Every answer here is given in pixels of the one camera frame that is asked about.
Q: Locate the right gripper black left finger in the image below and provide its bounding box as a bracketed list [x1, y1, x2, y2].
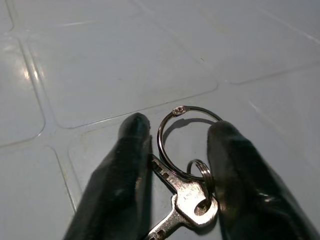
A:
[62, 112, 154, 240]

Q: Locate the small metal split ring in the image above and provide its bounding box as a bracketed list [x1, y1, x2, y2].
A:
[186, 158, 215, 195]

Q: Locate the large hinged metal key ring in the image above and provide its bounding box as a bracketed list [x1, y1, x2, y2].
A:
[156, 105, 224, 181]

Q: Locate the silver key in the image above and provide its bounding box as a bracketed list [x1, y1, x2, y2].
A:
[144, 194, 191, 240]
[149, 156, 219, 227]

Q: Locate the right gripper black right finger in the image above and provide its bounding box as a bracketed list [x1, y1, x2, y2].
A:
[207, 120, 320, 240]

